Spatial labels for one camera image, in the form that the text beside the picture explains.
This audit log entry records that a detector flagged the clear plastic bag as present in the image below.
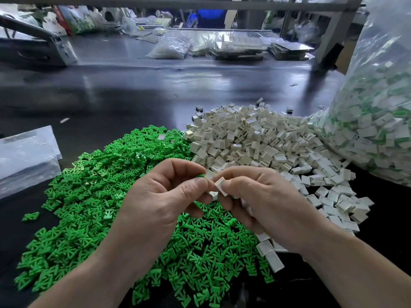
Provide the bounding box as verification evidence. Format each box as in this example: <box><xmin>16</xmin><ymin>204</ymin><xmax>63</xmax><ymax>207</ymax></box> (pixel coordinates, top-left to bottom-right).
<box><xmin>311</xmin><ymin>0</ymin><xmax>411</xmax><ymax>187</ymax></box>

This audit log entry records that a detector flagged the grey heat sealer machine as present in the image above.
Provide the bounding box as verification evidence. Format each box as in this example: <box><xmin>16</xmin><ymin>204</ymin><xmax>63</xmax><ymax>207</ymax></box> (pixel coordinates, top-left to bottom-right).
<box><xmin>0</xmin><ymin>12</ymin><xmax>79</xmax><ymax>67</ymax></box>

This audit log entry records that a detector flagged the pile of green plastic clips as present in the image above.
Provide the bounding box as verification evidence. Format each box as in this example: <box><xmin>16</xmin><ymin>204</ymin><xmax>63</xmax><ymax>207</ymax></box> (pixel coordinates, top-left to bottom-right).
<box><xmin>14</xmin><ymin>125</ymin><xmax>274</xmax><ymax>307</ymax></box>

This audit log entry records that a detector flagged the pile of white plastic caps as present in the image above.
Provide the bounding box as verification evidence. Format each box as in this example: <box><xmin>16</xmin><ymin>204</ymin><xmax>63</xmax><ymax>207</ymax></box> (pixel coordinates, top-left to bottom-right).
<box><xmin>186</xmin><ymin>102</ymin><xmax>375</xmax><ymax>273</ymax></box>

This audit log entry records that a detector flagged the person's left forearm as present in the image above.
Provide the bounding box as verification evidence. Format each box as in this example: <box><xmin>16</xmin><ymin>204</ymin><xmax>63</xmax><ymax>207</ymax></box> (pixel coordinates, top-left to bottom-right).
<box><xmin>27</xmin><ymin>237</ymin><xmax>142</xmax><ymax>308</ymax></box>

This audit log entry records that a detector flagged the dark flat tray stack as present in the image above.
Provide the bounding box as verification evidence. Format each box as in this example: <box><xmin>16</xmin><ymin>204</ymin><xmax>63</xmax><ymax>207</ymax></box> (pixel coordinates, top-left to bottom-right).
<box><xmin>270</xmin><ymin>40</ymin><xmax>316</xmax><ymax>62</ymax></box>

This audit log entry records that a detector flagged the blue crate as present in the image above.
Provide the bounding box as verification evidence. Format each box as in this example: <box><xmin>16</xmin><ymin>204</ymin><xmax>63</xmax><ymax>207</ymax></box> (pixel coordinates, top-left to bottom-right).
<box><xmin>188</xmin><ymin>9</ymin><xmax>227</xmax><ymax>30</ymax></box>

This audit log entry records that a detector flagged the grey metal horizontal bar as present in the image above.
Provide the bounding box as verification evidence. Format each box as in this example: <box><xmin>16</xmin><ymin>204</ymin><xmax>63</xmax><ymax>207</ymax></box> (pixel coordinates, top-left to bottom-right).
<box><xmin>0</xmin><ymin>0</ymin><xmax>363</xmax><ymax>12</ymax></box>

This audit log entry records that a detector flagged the person's right hand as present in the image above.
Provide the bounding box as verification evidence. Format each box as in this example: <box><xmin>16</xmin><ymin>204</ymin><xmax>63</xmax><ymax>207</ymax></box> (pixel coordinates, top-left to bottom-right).
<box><xmin>215</xmin><ymin>166</ymin><xmax>328</xmax><ymax>254</ymax></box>

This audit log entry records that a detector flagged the person's left hand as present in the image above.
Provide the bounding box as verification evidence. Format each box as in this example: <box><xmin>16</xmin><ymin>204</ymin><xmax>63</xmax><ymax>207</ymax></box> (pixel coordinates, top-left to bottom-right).
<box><xmin>106</xmin><ymin>157</ymin><xmax>218</xmax><ymax>267</ymax></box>

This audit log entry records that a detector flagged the grey metal slanted post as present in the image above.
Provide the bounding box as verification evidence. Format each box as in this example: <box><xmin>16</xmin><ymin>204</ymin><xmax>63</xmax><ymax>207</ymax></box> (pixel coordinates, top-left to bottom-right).
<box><xmin>313</xmin><ymin>0</ymin><xmax>366</xmax><ymax>68</ymax></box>

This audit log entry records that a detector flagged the stack of clear flat bags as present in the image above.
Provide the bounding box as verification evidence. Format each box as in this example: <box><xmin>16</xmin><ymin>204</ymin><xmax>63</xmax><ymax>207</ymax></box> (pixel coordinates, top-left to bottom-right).
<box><xmin>0</xmin><ymin>125</ymin><xmax>63</xmax><ymax>200</ymax></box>

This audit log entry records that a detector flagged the small white plastic part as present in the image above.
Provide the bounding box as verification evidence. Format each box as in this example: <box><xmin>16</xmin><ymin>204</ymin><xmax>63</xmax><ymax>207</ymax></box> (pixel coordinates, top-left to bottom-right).
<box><xmin>214</xmin><ymin>177</ymin><xmax>228</xmax><ymax>197</ymax></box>

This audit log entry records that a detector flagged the small clear bag of parts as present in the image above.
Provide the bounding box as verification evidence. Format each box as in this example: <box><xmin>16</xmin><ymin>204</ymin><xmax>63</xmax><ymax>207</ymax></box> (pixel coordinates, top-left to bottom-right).
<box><xmin>146</xmin><ymin>36</ymin><xmax>191</xmax><ymax>60</ymax></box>

